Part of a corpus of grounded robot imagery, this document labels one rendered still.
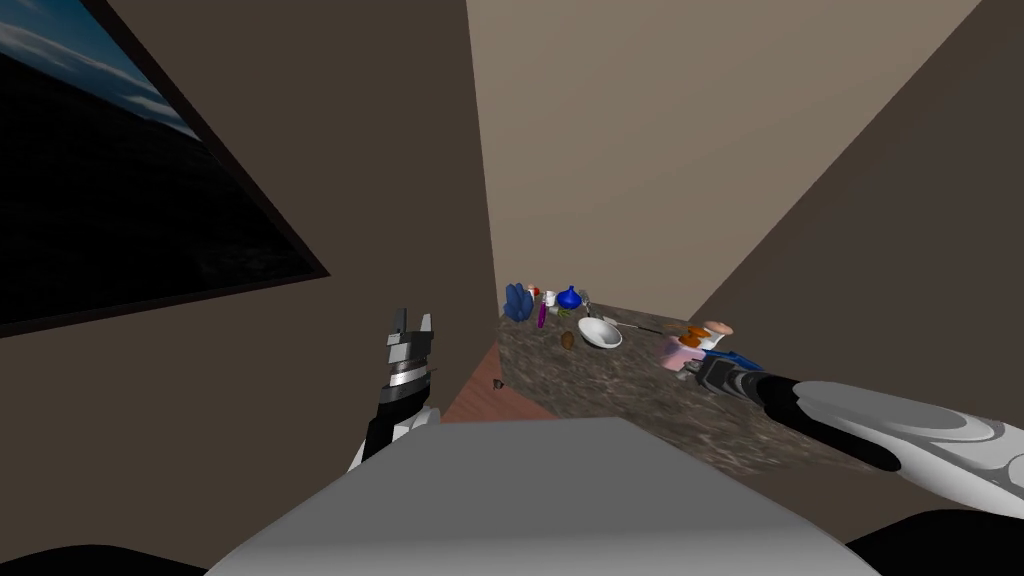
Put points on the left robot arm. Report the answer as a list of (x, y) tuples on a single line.
[(392, 424)]

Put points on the white bowl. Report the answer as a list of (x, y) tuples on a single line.
[(598, 333)]

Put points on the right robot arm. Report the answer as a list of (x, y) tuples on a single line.
[(896, 428)]

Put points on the dark framed landscape picture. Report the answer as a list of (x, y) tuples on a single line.
[(120, 176)]

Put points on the pale pink round object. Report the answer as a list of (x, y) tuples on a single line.
[(718, 327)]

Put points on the purple bottle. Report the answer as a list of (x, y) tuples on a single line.
[(542, 315)]

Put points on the brown potato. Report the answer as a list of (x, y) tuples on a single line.
[(568, 341)]

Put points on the orange round object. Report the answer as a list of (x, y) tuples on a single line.
[(693, 336)]

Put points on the blue glove-shaped object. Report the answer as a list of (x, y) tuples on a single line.
[(518, 304)]

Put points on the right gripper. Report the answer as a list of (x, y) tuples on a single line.
[(724, 374)]

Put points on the silver spoon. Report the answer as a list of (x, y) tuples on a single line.
[(632, 326)]

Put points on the blue flat object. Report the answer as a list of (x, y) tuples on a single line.
[(736, 359)]

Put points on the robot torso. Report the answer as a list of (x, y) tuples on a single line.
[(528, 504)]

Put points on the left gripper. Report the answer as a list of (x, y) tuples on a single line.
[(410, 349)]

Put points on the blue round vase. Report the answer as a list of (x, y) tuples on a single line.
[(569, 300)]

